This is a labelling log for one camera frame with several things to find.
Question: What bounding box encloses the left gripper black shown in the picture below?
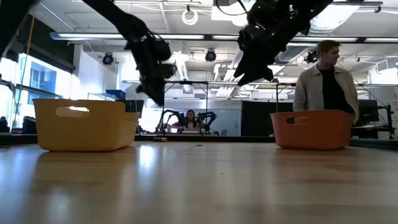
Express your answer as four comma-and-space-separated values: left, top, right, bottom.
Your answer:
123, 30, 177, 108

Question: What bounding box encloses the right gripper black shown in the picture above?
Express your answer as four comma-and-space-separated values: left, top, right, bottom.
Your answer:
233, 0, 312, 87

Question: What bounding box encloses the yellow plastic bin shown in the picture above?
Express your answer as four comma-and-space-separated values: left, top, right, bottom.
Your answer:
32, 98, 141, 152

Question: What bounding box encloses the orange plastic bin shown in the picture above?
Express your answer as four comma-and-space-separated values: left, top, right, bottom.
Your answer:
269, 109, 356, 151

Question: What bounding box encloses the black computer monitor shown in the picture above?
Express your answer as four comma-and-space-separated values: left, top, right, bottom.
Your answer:
116, 99, 145, 114
354, 99, 380, 127

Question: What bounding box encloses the blue storage bin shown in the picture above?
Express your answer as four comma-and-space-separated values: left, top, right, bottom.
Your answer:
105, 89, 127, 101

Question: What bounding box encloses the black ceiling spotlight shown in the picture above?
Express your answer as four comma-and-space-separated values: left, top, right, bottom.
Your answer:
303, 49, 318, 65

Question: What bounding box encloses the long ceiling light bar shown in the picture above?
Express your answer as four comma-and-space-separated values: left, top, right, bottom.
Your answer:
49, 30, 398, 44

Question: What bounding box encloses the black chair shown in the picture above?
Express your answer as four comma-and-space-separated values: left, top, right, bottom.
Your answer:
21, 116, 37, 135

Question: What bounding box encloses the black metal rig frame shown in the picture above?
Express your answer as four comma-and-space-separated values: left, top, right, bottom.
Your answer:
160, 80, 296, 135

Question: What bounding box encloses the silver ventilation duct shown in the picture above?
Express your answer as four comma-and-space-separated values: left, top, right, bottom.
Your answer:
275, 42, 315, 65

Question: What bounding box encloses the black aluminium table frame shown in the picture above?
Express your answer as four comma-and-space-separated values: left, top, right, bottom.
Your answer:
0, 132, 398, 151

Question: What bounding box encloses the white coiled cable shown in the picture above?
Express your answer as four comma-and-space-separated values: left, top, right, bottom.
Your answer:
181, 9, 200, 27

